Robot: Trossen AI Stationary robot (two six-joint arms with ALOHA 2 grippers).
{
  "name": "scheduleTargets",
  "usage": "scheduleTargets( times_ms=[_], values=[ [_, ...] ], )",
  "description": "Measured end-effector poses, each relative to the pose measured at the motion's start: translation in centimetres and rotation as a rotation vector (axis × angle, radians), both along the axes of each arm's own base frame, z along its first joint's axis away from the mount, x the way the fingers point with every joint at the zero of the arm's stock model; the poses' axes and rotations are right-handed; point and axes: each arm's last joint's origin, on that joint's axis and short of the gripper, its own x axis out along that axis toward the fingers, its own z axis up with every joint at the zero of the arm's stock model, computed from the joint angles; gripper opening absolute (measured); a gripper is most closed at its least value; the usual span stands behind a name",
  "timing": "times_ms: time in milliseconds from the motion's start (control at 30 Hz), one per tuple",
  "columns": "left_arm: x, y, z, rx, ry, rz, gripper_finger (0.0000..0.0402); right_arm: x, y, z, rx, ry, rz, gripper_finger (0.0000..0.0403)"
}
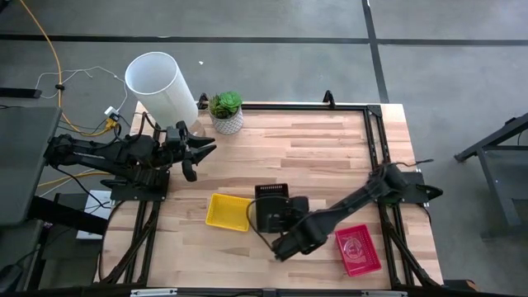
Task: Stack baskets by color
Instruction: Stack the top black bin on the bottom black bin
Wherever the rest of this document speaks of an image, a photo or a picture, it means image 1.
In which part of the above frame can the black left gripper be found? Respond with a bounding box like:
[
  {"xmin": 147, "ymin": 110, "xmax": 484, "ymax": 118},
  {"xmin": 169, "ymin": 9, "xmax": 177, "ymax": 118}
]
[{"xmin": 158, "ymin": 132, "xmax": 219, "ymax": 183}]

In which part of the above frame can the potted green succulent plant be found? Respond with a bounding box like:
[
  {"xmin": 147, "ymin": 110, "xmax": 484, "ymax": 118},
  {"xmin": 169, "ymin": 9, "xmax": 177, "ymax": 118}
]
[{"xmin": 207, "ymin": 90, "xmax": 245, "ymax": 136}]

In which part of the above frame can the yellow plastic basket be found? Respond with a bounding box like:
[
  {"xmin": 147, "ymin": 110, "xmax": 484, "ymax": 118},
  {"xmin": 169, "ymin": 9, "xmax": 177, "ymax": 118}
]
[{"xmin": 205, "ymin": 192, "xmax": 253, "ymax": 233}]

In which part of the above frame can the white cable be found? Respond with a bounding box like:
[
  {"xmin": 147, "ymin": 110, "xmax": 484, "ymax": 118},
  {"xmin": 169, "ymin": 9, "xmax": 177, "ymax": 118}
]
[{"xmin": 34, "ymin": 65, "xmax": 130, "ymax": 113}]

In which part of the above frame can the black metal side table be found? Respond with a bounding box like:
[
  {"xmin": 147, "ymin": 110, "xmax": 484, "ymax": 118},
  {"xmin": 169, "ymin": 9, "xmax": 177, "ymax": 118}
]
[{"xmin": 453, "ymin": 111, "xmax": 528, "ymax": 241}]

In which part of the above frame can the red plastic basket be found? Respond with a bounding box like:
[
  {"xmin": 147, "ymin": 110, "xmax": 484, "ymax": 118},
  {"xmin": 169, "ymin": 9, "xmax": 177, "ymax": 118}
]
[{"xmin": 334, "ymin": 224, "xmax": 384, "ymax": 278}]

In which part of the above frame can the short yellow floor cable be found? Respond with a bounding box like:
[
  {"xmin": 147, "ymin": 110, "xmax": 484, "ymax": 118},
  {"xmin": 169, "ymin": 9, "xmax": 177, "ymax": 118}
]
[{"xmin": 37, "ymin": 169, "xmax": 102, "ymax": 188}]

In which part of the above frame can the black flat strip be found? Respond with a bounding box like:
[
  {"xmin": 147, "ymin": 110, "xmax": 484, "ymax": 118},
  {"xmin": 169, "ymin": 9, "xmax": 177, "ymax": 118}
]
[{"xmin": 0, "ymin": 87, "xmax": 43, "ymax": 100}]

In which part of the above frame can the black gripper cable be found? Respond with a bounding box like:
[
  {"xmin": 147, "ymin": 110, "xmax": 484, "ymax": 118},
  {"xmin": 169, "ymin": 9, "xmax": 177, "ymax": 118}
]
[{"xmin": 246, "ymin": 196, "xmax": 290, "ymax": 249}]

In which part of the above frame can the grey desk surface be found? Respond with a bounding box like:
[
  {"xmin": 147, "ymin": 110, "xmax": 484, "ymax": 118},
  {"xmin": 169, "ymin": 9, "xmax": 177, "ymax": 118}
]
[{"xmin": 0, "ymin": 106, "xmax": 64, "ymax": 228}]

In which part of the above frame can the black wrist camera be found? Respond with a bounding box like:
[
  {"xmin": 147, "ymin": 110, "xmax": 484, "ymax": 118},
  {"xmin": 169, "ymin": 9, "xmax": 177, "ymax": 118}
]
[{"xmin": 164, "ymin": 120, "xmax": 189, "ymax": 146}]

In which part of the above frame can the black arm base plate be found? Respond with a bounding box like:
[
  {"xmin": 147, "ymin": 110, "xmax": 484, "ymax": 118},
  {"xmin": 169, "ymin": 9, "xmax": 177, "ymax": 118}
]
[
  {"xmin": 110, "ymin": 169, "xmax": 172, "ymax": 203},
  {"xmin": 378, "ymin": 170, "xmax": 427, "ymax": 205}
]

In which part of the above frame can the long yellow floor cable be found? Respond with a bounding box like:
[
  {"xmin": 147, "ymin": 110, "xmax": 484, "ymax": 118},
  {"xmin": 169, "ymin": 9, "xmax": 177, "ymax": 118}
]
[{"xmin": 17, "ymin": 0, "xmax": 109, "ymax": 138}]

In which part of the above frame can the white flat box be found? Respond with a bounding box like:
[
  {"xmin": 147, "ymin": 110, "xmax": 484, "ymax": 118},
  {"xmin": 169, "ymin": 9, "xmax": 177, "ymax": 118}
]
[{"xmin": 75, "ymin": 189, "xmax": 114, "ymax": 241}]

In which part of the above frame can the black aluminium table frame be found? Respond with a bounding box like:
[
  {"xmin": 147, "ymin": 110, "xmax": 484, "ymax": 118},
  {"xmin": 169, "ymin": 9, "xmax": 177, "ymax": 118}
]
[{"xmin": 97, "ymin": 90, "xmax": 445, "ymax": 290}]

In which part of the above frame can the black plastic basket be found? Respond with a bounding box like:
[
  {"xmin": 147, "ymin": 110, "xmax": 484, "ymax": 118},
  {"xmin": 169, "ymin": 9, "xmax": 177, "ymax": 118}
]
[{"xmin": 254, "ymin": 182, "xmax": 290, "ymax": 235}]

